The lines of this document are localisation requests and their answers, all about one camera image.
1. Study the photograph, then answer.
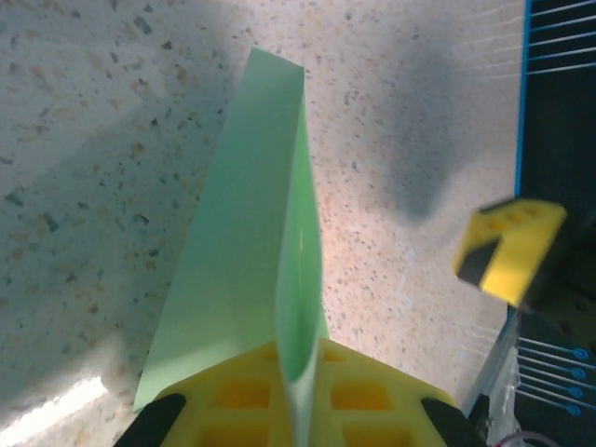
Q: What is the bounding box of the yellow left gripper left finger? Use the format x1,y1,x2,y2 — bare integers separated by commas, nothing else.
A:
114,339,299,447

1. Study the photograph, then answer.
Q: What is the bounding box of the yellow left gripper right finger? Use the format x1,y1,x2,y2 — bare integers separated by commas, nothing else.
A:
306,338,485,447

